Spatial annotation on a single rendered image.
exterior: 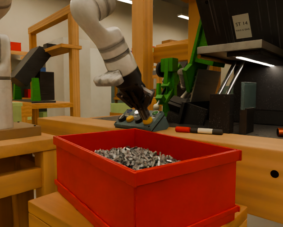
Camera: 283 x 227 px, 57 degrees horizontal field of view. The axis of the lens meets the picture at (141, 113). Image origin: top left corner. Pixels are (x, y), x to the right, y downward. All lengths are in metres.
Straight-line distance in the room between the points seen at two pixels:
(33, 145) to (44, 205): 0.42
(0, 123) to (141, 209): 0.76
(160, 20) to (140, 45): 9.53
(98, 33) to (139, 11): 1.02
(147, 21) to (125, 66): 0.99
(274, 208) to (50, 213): 0.44
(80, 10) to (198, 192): 0.43
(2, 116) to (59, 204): 0.54
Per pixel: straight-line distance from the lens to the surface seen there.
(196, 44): 0.92
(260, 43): 0.65
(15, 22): 8.16
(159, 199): 0.36
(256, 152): 0.60
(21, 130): 1.03
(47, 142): 0.97
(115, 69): 0.65
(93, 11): 0.60
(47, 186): 1.01
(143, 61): 1.55
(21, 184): 0.99
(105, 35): 0.62
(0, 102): 1.02
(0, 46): 1.03
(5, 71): 1.02
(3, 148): 0.92
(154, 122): 0.75
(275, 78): 0.99
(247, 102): 0.77
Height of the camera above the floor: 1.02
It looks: 5 degrees down
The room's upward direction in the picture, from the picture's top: straight up
